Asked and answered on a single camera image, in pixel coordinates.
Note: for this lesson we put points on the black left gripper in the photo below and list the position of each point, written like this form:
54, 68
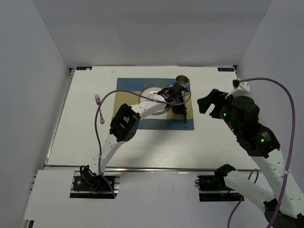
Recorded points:
181, 110

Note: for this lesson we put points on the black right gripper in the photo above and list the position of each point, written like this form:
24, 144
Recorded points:
215, 97

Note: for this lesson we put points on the green handled table knife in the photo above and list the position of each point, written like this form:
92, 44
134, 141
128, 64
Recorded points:
185, 121

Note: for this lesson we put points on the blue beige striped placemat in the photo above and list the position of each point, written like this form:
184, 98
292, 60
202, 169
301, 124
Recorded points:
167, 121

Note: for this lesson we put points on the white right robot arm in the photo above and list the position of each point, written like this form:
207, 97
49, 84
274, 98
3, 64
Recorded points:
285, 202

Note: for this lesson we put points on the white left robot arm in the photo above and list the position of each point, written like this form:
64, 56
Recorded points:
124, 124

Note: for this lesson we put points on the metal cup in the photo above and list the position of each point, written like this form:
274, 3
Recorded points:
182, 79

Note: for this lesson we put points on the white plate with red characters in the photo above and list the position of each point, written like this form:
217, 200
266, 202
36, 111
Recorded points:
149, 92

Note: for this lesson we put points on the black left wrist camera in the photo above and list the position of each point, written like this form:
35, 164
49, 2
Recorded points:
178, 88

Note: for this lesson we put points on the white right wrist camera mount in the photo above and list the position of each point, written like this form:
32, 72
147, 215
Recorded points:
239, 89

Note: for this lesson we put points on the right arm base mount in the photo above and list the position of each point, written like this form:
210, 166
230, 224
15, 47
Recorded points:
215, 181

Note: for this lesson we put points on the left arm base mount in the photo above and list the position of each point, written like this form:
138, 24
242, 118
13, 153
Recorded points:
90, 181

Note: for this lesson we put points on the aluminium table edge rail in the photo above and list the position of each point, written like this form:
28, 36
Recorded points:
117, 170

